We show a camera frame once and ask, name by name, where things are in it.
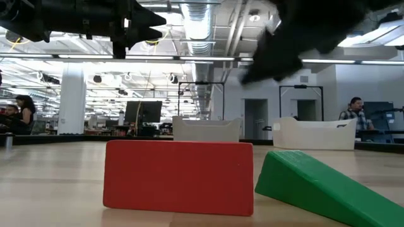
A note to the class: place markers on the red wedge block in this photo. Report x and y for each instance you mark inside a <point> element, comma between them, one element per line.
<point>178,178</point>

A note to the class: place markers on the white plastic bin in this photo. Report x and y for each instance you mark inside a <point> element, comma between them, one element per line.
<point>312,135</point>

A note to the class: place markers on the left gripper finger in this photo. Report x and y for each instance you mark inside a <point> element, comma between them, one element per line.
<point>146,19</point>
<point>143,36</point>

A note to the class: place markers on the black aluminium table frame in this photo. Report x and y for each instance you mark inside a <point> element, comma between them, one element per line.
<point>63,137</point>

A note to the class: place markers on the person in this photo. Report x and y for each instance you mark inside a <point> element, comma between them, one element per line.
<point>356,115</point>
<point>12,116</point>
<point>26,113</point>

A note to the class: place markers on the green wedge block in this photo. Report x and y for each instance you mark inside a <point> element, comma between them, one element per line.
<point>315,186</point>

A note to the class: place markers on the black monitor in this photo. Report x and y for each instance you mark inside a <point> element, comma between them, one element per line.
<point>143,112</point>

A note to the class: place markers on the white pillar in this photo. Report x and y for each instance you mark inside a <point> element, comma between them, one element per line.
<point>72,97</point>

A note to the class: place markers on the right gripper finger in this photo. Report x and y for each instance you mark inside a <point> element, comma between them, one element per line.
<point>254,78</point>

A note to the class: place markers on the black gantry frame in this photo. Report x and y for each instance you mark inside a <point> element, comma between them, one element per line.
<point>202,83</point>
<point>301,86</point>

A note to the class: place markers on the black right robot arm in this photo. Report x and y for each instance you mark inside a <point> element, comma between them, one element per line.
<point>325,22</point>

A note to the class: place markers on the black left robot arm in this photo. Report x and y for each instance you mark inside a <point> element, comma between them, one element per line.
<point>57,15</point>

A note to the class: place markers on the long ceiling light strip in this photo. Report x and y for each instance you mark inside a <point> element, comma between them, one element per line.
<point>94,57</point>

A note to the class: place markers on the silver ceiling duct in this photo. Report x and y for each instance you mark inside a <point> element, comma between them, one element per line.
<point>199,22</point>

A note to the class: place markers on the grey plastic bin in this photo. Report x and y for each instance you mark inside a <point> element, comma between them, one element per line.
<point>205,130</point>

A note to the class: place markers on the grey metal cylinder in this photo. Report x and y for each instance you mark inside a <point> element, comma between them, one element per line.
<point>9,140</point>

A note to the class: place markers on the dark monitor on desk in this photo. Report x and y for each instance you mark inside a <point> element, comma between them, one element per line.
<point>383,110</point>

